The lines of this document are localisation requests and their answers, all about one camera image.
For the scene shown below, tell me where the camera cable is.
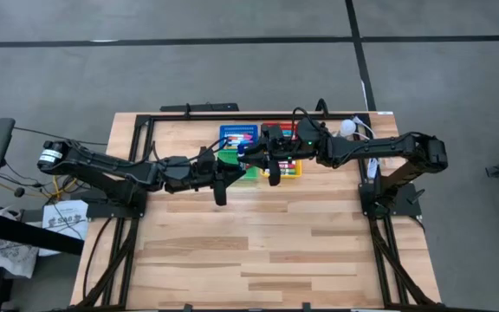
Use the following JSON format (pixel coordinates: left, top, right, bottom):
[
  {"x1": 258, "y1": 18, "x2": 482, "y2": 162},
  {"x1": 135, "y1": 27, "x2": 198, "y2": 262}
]
[
  {"x1": 150, "y1": 137, "x2": 230, "y2": 166},
  {"x1": 291, "y1": 106, "x2": 322, "y2": 131}
]

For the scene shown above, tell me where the black power strip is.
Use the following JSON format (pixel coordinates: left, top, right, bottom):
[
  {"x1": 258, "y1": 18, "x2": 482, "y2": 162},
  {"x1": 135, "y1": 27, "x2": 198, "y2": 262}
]
[{"x1": 159, "y1": 102, "x2": 241, "y2": 114}]

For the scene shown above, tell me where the white cable bundle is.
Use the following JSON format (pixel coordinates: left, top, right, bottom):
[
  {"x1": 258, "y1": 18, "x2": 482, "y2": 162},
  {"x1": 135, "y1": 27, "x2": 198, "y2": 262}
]
[{"x1": 351, "y1": 114, "x2": 385, "y2": 179}]

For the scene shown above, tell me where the right camera cable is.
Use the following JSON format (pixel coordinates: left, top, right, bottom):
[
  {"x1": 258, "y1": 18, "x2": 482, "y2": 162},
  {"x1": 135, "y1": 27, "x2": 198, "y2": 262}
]
[{"x1": 291, "y1": 106, "x2": 322, "y2": 131}]

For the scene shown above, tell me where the left camera cable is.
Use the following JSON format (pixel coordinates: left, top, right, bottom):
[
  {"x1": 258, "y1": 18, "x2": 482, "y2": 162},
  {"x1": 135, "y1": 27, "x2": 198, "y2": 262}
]
[{"x1": 150, "y1": 137, "x2": 230, "y2": 166}]

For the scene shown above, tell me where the green plastic basket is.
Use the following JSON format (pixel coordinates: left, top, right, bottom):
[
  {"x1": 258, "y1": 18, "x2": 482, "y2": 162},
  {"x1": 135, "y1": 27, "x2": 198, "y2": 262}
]
[{"x1": 217, "y1": 149, "x2": 261, "y2": 182}]

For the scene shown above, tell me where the white printed paper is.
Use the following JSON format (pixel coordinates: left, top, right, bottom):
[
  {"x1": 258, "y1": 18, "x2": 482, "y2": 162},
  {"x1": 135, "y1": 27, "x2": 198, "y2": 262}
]
[{"x1": 39, "y1": 198, "x2": 90, "y2": 257}]

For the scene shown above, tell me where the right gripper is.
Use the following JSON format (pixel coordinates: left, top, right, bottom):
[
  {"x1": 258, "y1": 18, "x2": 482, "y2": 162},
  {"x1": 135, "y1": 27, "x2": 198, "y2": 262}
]
[{"x1": 237, "y1": 118, "x2": 334, "y2": 187}]

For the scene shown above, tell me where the blue plastic basket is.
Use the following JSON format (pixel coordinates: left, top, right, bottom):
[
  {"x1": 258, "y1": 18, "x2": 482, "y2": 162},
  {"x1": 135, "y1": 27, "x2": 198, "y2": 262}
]
[{"x1": 218, "y1": 124, "x2": 260, "y2": 152}]

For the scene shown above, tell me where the yellow cable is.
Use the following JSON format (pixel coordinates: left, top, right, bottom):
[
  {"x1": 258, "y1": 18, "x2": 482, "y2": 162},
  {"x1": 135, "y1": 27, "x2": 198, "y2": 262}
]
[{"x1": 52, "y1": 175, "x2": 78, "y2": 200}]

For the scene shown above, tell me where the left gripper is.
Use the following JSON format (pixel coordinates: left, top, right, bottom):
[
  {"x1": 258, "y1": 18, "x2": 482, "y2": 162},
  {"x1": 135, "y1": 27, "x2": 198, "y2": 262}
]
[{"x1": 160, "y1": 146, "x2": 247, "y2": 207}]

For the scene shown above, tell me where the brass lamp with white bulb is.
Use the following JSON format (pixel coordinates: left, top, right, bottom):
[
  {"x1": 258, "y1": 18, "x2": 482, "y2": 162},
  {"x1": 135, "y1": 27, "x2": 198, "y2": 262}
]
[{"x1": 334, "y1": 119, "x2": 358, "y2": 139}]

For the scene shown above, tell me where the yellow plastic basket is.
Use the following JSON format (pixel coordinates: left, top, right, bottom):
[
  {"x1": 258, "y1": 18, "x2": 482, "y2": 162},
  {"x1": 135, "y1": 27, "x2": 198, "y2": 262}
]
[{"x1": 260, "y1": 159, "x2": 303, "y2": 180}]

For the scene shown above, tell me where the black beam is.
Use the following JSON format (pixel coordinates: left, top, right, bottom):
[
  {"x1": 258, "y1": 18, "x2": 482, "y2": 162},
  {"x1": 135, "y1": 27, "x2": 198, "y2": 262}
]
[{"x1": 0, "y1": 210, "x2": 86, "y2": 257}]

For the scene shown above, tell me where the black floor cable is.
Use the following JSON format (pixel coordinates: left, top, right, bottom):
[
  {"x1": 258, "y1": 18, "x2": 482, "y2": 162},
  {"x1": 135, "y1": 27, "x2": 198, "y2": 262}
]
[{"x1": 13, "y1": 126, "x2": 110, "y2": 147}]

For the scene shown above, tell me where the red plastic basket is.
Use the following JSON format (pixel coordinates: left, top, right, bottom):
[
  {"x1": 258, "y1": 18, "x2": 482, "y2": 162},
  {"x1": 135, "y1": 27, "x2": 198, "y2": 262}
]
[{"x1": 259, "y1": 122, "x2": 299, "y2": 140}]

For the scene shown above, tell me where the white plastic bag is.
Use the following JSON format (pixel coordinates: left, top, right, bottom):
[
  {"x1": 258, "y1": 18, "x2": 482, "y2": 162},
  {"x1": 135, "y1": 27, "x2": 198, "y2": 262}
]
[{"x1": 0, "y1": 205, "x2": 45, "y2": 279}]

